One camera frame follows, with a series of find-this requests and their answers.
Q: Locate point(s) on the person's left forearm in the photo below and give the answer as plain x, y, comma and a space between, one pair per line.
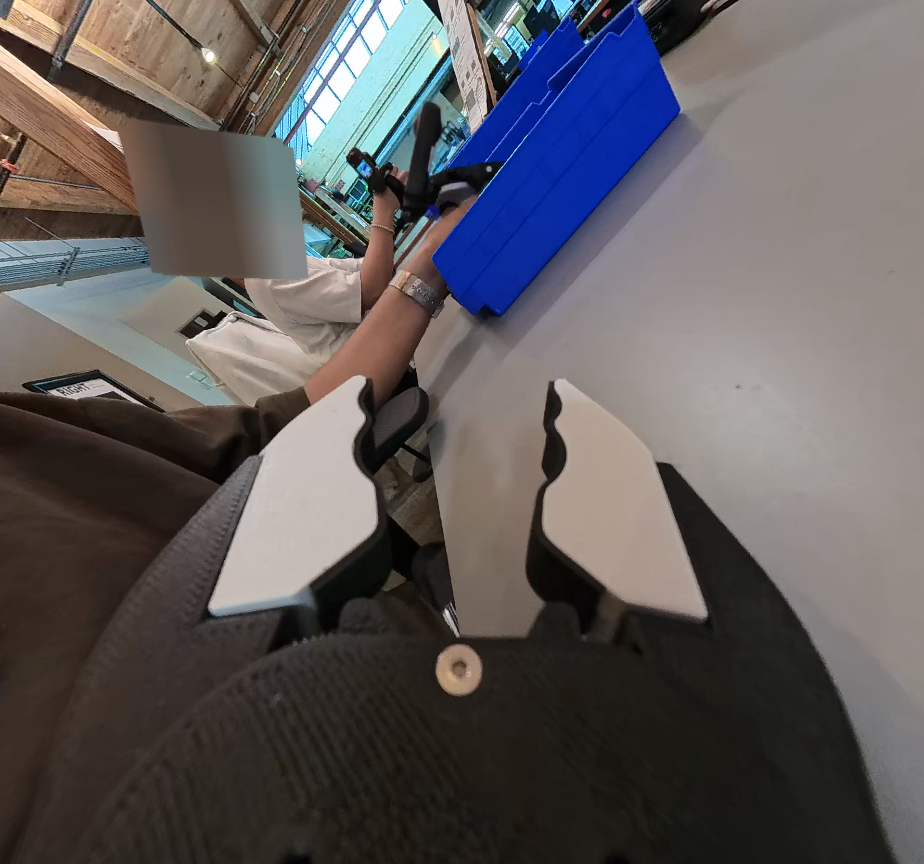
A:
368, 351

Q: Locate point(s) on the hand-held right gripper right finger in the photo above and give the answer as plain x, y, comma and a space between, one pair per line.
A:
621, 524

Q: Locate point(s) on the black framed sign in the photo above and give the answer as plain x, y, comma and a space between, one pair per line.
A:
86, 389

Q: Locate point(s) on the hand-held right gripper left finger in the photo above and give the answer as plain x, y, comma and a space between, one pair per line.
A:
303, 517

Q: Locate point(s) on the blue bin with tag label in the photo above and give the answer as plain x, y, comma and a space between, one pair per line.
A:
534, 70

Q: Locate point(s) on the black battery charger case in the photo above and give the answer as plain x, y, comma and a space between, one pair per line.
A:
678, 12

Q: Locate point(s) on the grey desk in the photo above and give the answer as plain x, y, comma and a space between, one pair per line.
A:
758, 301

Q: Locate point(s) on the person's left hand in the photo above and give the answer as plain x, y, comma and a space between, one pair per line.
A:
433, 243

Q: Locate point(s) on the blue plastic bin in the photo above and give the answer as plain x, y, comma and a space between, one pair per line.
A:
563, 171

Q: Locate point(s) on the silver wristwatch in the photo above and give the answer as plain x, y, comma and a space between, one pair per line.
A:
419, 293

